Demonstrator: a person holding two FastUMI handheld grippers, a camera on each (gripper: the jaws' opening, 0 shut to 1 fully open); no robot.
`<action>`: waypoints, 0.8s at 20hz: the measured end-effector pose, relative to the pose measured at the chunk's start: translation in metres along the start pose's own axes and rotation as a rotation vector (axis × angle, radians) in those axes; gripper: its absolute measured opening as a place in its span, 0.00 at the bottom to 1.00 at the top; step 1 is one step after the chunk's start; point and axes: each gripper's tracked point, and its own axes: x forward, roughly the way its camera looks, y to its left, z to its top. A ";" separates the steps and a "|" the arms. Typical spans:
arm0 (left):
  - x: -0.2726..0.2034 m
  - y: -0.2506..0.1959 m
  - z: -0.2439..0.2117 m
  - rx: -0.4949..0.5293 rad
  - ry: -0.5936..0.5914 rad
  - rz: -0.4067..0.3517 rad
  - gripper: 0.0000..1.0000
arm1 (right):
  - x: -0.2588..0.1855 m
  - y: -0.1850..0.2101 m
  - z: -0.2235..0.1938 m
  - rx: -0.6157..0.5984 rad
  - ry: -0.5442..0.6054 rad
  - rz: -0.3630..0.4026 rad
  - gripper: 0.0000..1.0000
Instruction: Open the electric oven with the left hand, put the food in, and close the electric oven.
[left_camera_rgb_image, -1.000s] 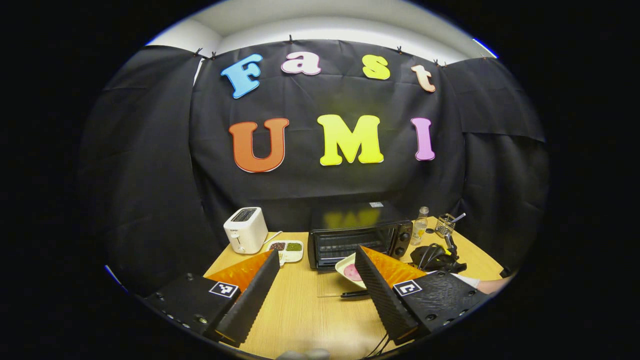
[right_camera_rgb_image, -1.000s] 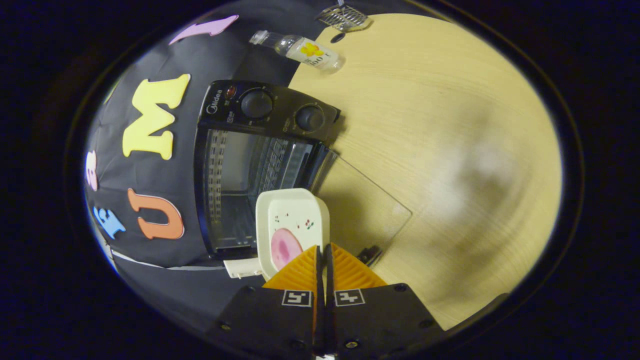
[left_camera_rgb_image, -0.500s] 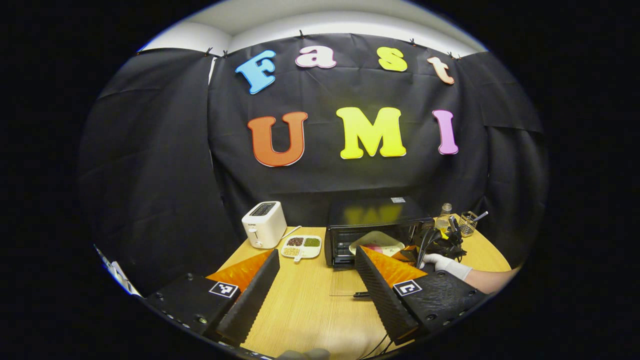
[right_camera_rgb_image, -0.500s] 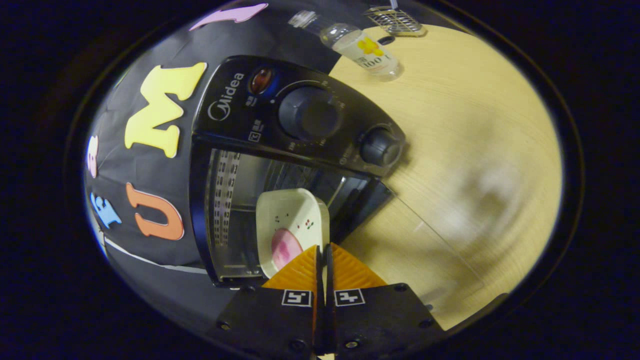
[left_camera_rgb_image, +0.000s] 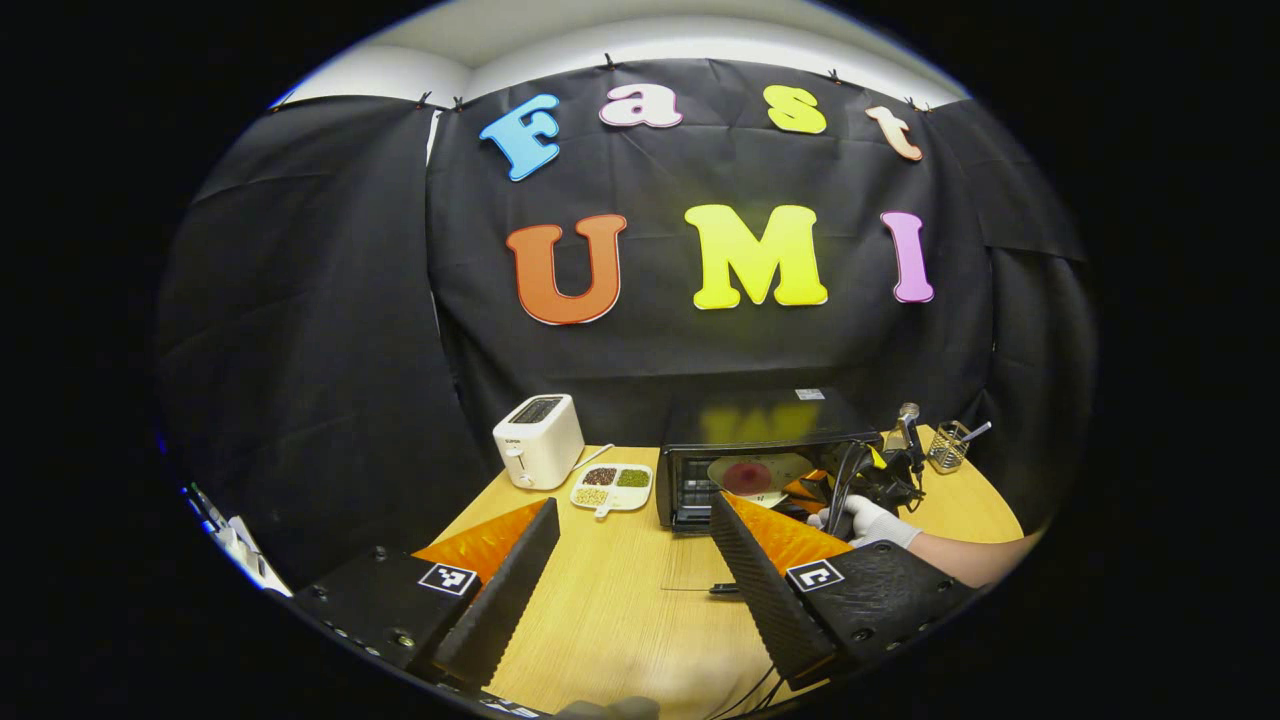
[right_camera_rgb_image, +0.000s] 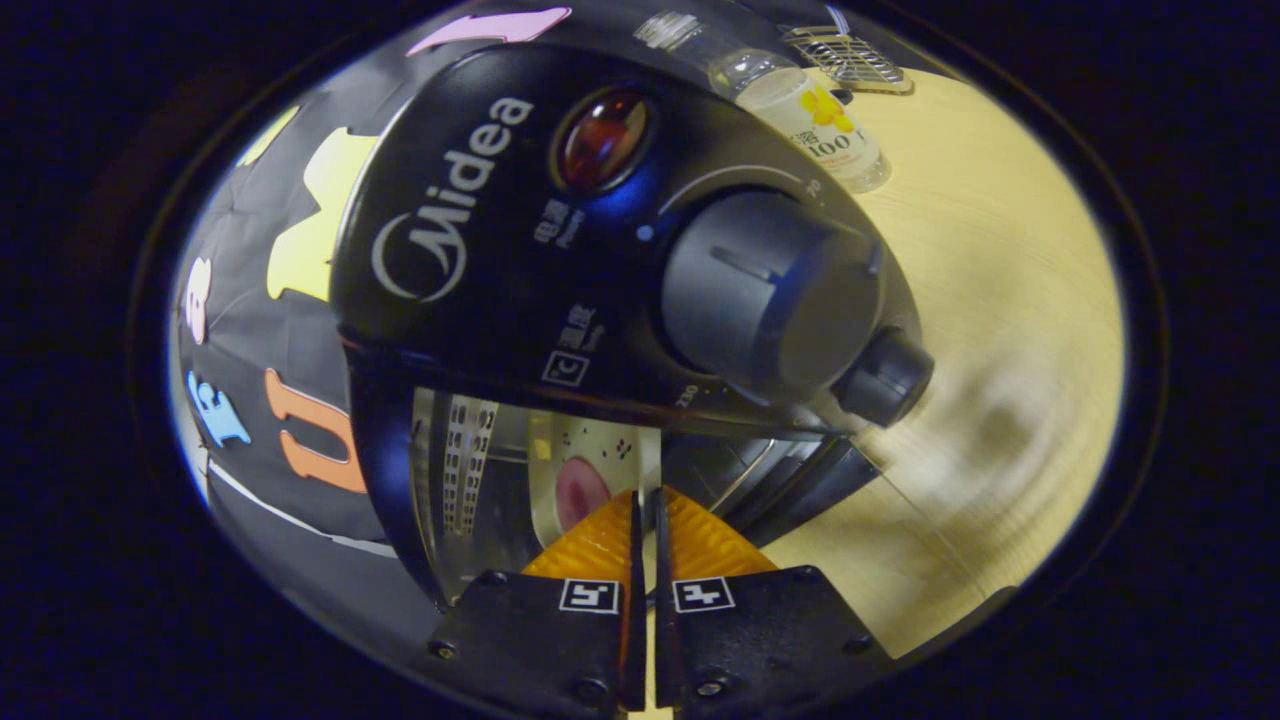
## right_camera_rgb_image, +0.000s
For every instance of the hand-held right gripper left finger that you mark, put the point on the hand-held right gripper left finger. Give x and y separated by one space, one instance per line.
636 650

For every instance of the red meat slice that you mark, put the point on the red meat slice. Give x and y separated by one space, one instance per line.
580 490

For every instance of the black electric oven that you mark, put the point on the black electric oven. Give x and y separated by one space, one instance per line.
480 260

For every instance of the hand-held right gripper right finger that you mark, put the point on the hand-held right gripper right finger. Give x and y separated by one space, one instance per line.
664 650

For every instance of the clear plastic bottle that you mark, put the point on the clear plastic bottle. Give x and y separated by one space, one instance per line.
800 110

